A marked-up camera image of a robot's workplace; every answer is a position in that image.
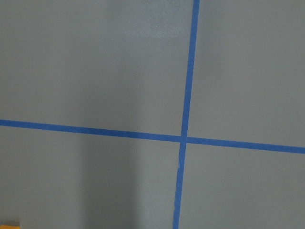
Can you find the orange trapezoid block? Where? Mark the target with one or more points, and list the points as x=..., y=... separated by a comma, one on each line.
x=9, y=226

